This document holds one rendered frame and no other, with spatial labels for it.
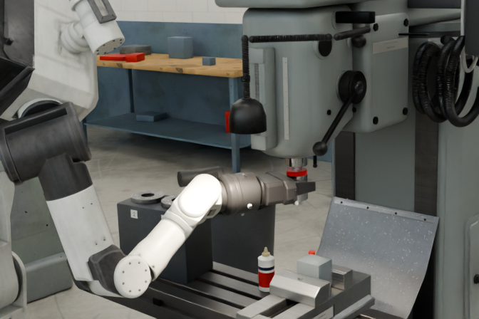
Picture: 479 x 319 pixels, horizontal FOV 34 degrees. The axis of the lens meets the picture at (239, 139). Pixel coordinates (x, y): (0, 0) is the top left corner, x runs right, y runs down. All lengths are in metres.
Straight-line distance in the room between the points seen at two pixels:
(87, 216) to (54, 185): 0.08
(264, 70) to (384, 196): 0.63
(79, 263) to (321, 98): 0.58
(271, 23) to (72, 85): 0.42
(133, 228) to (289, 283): 0.52
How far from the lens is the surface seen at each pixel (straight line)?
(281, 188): 1.67
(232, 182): 1.63
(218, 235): 3.63
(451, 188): 1.99
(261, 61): 1.57
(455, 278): 2.07
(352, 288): 1.81
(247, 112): 1.43
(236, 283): 2.00
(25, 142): 1.42
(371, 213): 2.08
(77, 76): 1.52
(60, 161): 1.42
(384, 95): 1.77
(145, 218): 2.03
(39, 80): 1.47
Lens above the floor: 1.71
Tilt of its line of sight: 12 degrees down
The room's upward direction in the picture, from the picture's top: 2 degrees counter-clockwise
